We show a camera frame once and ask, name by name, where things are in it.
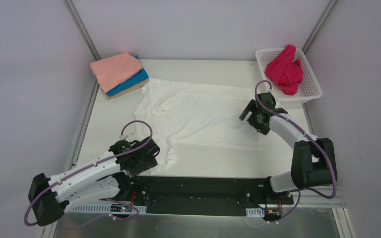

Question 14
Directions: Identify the white printed t shirt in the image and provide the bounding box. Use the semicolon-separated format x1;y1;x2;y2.
133;78;264;174

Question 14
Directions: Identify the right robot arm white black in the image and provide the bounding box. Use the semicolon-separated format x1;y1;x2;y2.
239;93;337;203

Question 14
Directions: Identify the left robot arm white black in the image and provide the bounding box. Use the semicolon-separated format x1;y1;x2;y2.
24;137;160;227

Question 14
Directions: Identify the magenta crumpled t shirt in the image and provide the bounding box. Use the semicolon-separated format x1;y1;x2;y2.
265;45;303;96

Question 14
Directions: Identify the white plastic basket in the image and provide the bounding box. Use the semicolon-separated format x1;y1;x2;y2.
255;47;322;108

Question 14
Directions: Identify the blue folded t shirt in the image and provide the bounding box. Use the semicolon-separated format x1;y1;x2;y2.
103;68;149;97

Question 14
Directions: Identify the pink folded t shirt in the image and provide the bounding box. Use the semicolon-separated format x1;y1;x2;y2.
90;52;143;93

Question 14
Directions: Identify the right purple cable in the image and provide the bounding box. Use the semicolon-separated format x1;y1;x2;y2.
246;80;338;227

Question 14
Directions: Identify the purple cable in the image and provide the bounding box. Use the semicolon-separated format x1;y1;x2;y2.
23;120;154;229
246;80;338;227

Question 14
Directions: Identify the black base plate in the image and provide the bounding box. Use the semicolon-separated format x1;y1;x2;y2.
113;176;294;217

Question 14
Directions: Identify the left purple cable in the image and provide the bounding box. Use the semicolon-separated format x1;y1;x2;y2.
23;120;154;229

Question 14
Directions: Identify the left white cable duct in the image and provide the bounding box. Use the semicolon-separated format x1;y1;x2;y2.
68;203;147;215

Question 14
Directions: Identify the white cable duct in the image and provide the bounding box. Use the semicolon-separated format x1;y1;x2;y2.
68;203;147;215
246;208;265;218

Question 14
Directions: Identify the right white cable duct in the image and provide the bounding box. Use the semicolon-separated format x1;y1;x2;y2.
246;208;265;218

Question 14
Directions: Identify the aluminium frame rail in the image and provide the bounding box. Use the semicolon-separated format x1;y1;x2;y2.
48;179;346;211

